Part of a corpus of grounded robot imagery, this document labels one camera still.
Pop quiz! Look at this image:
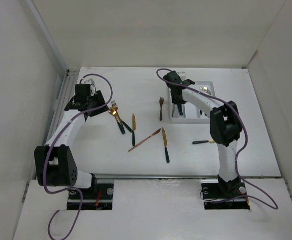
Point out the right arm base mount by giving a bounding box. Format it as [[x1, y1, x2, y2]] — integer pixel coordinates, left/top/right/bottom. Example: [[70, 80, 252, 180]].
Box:
[[200, 181, 250, 210]]

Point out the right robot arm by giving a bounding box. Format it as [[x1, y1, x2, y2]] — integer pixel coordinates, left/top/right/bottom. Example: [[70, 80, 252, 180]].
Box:
[[162, 71, 243, 198]]

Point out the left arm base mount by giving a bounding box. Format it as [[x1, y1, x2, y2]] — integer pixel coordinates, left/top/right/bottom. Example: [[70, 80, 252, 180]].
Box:
[[66, 181, 114, 211]]

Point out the aluminium rail frame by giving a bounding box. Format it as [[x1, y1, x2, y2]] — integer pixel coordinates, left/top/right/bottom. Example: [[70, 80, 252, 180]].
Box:
[[42, 68, 80, 145]]

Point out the rose gold knife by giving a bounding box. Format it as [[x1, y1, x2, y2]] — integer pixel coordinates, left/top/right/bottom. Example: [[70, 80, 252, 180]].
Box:
[[128, 128, 161, 152]]

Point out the white divided cutlery tray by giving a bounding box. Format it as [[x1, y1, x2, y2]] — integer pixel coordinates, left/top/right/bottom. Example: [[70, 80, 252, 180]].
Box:
[[169, 72, 215, 125]]

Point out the gold spoon cluster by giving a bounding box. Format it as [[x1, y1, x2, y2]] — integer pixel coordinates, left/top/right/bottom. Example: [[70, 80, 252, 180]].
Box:
[[109, 107, 125, 134], [177, 104, 183, 116]]

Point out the silver round spoon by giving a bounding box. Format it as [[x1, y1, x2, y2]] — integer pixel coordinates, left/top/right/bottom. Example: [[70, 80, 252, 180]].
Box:
[[171, 104, 175, 118]]

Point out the rose gold fork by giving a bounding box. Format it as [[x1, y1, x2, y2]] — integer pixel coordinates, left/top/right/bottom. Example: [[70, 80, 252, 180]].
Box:
[[159, 96, 164, 121]]

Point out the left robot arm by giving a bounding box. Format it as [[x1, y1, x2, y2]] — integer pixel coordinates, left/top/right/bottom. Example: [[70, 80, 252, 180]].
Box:
[[34, 83, 108, 199]]

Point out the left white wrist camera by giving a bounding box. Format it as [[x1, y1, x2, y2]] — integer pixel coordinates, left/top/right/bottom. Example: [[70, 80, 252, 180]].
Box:
[[79, 78, 96, 95]]

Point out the gold knife green handle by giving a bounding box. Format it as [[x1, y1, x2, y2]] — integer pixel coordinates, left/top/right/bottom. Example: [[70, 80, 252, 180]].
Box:
[[132, 114, 136, 147], [162, 127, 170, 163]]

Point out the gold knife cluster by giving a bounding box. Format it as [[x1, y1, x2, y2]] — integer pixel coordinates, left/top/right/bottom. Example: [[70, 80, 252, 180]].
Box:
[[192, 139, 215, 145]]

